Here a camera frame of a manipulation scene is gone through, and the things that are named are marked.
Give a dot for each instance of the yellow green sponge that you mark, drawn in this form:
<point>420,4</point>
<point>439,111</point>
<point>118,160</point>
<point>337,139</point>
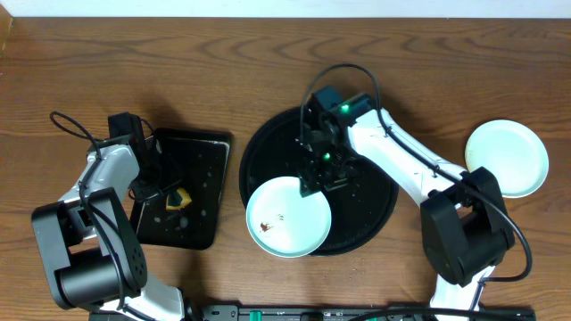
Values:
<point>178,199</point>

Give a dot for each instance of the light blue plate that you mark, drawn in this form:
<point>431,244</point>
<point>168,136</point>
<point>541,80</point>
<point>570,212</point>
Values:
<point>285,223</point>
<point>512,152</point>

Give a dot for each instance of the black round tray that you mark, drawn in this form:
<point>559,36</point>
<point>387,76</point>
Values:
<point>359,209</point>

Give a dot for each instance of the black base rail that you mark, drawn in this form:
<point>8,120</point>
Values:
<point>235,313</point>

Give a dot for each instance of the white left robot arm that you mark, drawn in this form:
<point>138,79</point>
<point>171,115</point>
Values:
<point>90,252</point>

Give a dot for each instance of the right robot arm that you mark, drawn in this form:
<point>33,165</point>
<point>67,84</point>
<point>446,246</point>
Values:
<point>466,230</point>

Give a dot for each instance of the black rectangular tray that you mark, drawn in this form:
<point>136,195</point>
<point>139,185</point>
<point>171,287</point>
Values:
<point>203,160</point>

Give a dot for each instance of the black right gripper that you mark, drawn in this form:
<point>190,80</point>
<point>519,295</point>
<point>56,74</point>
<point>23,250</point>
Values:
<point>316,175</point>

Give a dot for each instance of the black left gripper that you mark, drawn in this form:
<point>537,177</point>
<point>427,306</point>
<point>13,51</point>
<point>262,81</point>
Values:
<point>149,186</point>

